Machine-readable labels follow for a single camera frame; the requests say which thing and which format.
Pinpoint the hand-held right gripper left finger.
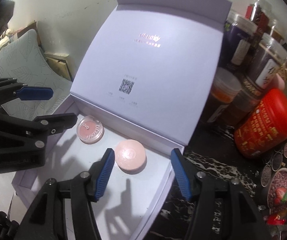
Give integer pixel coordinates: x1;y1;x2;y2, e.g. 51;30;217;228
19;148;116;240

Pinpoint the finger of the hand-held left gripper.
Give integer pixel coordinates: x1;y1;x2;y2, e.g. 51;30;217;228
0;109;78;154
0;78;54;110

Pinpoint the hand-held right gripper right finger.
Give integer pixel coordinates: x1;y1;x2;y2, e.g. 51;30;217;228
170;148;275;240

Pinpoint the small round peach compact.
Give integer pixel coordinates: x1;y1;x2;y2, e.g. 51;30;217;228
115;139;147;173

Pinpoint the blush compact with clear lid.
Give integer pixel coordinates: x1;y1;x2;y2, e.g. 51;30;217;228
77;115;105;145

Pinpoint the lavender gift box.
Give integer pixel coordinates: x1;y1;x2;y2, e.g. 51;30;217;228
12;0;232;240

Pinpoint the tan wooden board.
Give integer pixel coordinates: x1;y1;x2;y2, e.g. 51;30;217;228
45;52;73;81

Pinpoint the leaf pattern cushion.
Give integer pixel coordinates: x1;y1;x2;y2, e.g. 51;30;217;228
0;29;74;114

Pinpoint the white lid orange jar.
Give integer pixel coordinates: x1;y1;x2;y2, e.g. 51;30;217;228
206;67;242;124

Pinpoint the brown patterned jar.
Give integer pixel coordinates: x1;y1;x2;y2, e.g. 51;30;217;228
221;76;264;127

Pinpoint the red canister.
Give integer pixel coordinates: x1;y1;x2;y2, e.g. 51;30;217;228
234;88;287;158

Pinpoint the black gold cereal bag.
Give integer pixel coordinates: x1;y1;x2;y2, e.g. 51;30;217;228
260;127;287;220

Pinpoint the red snack wrapper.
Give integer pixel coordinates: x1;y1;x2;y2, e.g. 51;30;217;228
267;214;287;226

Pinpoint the white label clear jar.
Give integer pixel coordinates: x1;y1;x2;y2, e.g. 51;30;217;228
248;32;287;90

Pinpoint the purple label jar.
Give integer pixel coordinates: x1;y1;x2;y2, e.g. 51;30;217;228
220;10;257;68

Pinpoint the dark red contents jar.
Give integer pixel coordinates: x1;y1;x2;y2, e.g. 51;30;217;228
247;0;279;33

